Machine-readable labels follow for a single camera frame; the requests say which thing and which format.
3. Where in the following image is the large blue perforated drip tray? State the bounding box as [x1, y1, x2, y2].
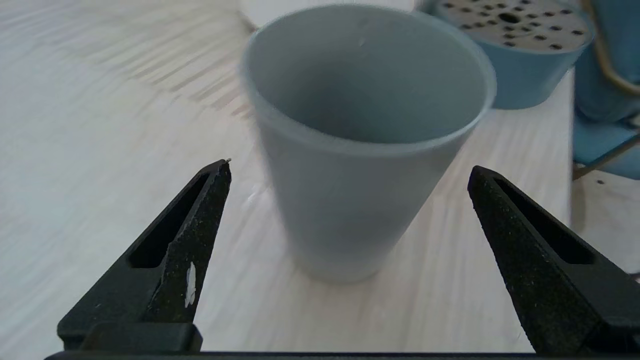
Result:
[415, 0, 596, 110]

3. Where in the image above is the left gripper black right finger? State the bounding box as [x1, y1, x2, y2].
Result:
[467, 166, 640, 356]

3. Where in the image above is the teal upholstered bench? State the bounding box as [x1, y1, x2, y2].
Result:
[572, 0, 640, 181]

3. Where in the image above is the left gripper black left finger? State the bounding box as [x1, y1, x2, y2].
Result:
[57, 159, 232, 351]

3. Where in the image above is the grey plastic cup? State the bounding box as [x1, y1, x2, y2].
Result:
[240, 4, 497, 285]

